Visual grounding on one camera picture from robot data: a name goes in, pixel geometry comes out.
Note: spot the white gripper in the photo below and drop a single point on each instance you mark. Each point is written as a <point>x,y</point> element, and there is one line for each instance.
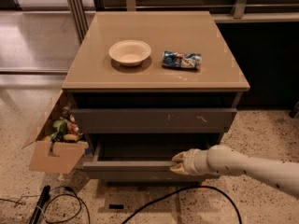
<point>191,162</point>

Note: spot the grey drawer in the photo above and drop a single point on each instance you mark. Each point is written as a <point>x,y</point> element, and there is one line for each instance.
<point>155,120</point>
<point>145,161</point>

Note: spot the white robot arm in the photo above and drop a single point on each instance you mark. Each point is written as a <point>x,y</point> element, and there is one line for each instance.
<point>223,160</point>

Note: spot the grey top drawer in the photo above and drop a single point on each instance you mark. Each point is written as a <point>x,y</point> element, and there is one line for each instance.
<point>155,120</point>

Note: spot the grey drawer cabinet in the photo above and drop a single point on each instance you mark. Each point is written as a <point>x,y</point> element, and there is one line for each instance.
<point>95,81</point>

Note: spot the small black floor tag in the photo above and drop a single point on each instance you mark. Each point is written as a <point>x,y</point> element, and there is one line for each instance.
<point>116,206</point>

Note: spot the blue crumpled chip bag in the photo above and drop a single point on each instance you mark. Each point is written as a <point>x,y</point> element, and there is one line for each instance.
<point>182,60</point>

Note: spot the toy items in box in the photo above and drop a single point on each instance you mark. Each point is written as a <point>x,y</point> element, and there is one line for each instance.
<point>65,128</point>

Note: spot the white paper bowl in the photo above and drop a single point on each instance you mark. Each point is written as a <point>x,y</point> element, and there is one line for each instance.
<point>130,52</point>

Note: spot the cardboard box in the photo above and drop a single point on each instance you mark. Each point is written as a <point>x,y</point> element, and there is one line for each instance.
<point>48,157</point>

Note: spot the black rod on floor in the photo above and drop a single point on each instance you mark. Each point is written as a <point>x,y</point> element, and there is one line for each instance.
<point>44,196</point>

